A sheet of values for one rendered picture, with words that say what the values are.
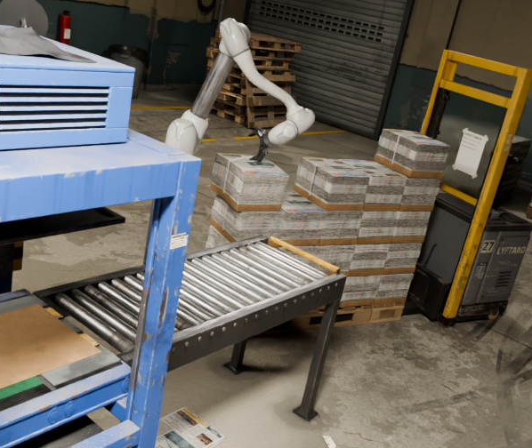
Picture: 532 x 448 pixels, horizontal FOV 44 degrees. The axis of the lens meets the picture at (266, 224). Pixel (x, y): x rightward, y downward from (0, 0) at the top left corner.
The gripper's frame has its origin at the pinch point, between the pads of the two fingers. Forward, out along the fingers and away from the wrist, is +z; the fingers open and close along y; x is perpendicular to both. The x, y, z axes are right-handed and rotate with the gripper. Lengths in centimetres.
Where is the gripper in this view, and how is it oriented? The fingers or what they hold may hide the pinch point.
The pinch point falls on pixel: (252, 147)
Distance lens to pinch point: 378.3
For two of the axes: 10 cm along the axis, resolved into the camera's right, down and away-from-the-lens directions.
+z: -5.1, 1.0, 8.6
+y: 0.6, 9.9, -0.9
